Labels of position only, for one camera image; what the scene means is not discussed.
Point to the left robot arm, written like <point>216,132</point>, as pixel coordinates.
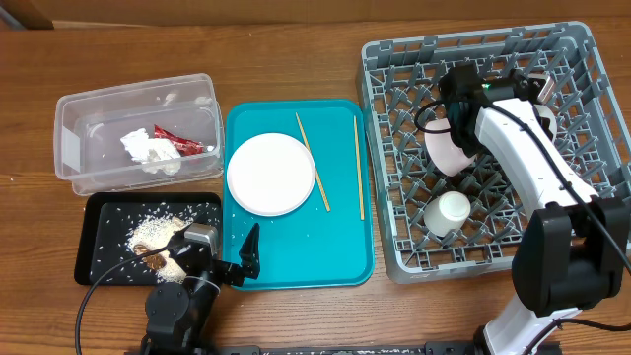
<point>177,312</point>

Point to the pink bowl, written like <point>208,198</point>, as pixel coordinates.
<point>444,153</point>

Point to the black plastic tray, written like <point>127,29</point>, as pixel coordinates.
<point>111,219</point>

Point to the grey plastic dish rack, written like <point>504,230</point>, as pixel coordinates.
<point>397,80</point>

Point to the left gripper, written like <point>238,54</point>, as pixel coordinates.
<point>247,255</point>

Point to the red snack wrapper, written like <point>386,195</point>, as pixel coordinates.
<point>186,147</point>

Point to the clear plastic waste bin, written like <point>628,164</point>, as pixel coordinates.
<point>89,128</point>

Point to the white rice pile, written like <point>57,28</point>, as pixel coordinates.
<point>153,235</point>

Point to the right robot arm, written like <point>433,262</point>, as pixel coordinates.
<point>572,252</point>

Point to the white napkin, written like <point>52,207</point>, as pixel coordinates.
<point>154,154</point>

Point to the brown food piece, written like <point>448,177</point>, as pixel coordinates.
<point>155,262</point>

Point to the grey bowl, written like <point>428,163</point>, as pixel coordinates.
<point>547,121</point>

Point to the right wooden chopstick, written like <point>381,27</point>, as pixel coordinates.
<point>359,169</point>

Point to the teal plastic serving tray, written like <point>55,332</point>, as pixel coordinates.
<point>323,243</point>

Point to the white cup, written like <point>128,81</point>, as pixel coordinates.
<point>447,212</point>

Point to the large white round plate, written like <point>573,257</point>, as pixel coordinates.
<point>271,174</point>

